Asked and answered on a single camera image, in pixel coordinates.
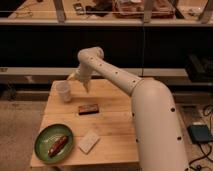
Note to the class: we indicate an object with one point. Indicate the dark object on shelf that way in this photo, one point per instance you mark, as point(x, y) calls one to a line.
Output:
point(79, 9)

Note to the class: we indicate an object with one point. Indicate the green ceramic bowl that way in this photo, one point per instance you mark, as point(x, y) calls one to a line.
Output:
point(47, 137)

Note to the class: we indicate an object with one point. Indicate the wooden table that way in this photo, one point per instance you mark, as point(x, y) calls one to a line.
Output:
point(113, 123)

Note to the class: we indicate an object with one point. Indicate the blue black box on floor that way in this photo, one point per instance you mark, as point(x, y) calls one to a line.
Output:
point(199, 134)

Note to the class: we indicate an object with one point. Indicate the brown rectangular block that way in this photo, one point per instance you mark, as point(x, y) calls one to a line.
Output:
point(88, 109)

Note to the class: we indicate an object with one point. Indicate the white ribbed gripper body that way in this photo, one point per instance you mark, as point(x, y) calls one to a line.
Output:
point(83, 74)

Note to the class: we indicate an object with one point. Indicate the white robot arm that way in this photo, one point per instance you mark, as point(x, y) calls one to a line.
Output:
point(158, 132)

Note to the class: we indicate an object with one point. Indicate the brown sausage in bowl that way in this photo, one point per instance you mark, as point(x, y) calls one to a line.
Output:
point(57, 146)

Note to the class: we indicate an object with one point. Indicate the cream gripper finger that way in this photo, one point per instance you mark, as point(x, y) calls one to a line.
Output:
point(71, 77)
point(87, 86)

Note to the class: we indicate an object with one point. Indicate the red tray on shelf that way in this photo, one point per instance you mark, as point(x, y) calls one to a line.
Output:
point(135, 8)

